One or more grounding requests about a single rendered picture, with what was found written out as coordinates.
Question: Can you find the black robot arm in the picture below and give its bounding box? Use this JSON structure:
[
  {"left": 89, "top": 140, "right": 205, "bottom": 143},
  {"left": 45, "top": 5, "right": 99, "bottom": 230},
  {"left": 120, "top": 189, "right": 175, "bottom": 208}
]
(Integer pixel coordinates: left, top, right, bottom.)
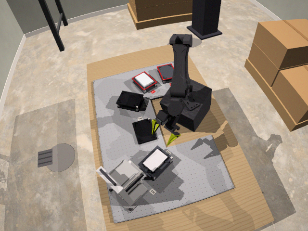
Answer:
[{"left": 156, "top": 34, "right": 200, "bottom": 126}]

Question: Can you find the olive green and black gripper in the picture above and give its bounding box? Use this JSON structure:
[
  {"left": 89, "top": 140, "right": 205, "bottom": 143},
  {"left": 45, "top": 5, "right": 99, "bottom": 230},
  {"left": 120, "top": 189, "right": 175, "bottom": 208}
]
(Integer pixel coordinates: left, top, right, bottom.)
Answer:
[{"left": 152, "top": 119, "right": 181, "bottom": 146}]

